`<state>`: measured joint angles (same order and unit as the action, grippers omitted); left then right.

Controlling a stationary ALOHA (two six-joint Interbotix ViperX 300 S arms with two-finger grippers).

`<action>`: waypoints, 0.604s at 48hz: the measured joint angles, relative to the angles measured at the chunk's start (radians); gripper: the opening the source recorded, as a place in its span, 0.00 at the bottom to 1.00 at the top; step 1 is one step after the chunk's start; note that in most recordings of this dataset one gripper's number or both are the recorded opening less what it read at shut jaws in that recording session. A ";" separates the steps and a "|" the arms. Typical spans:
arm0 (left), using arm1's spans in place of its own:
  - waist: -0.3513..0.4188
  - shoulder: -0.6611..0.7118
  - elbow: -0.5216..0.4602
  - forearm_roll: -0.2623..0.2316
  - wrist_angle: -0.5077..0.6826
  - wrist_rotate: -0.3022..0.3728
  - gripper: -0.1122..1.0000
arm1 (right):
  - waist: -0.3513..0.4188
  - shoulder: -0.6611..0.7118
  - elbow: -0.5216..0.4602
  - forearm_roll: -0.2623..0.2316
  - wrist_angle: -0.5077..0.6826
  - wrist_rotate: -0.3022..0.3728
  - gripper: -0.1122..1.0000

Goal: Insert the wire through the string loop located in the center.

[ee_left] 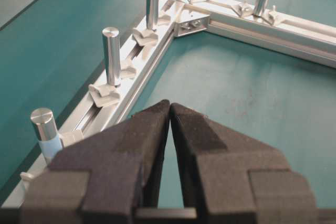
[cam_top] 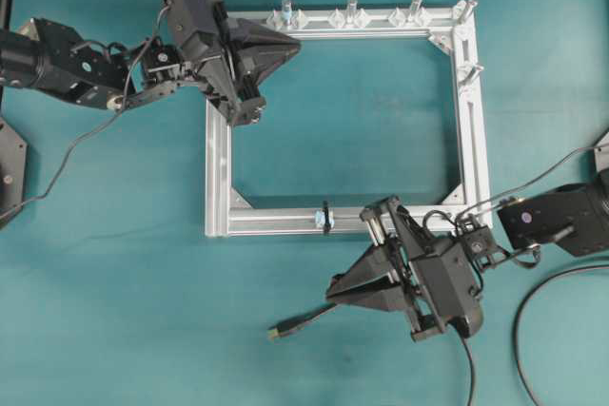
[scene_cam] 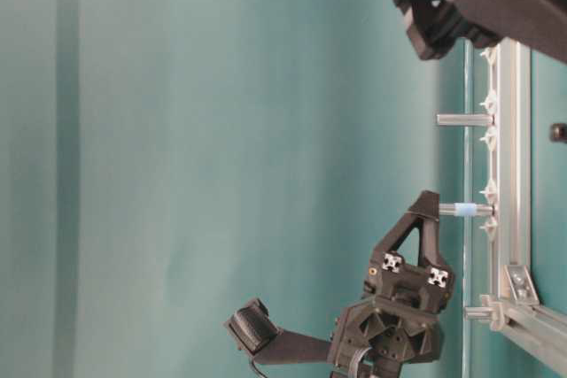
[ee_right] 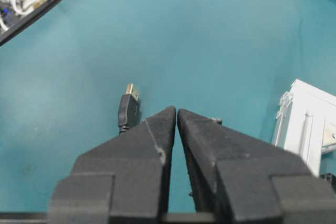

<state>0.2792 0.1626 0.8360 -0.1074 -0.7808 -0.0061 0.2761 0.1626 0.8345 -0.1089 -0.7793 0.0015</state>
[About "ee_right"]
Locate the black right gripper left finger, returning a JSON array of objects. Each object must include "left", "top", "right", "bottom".
[{"left": 49, "top": 106, "right": 176, "bottom": 223}]

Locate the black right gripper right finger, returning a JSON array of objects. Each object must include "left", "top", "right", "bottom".
[{"left": 177, "top": 109, "right": 335, "bottom": 223}]

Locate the silver aluminium extrusion frame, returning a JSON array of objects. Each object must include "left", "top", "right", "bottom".
[{"left": 272, "top": 79, "right": 335, "bottom": 176}]

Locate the black table edge rail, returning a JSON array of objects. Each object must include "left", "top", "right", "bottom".
[{"left": 1, "top": 0, "right": 62, "bottom": 46}]

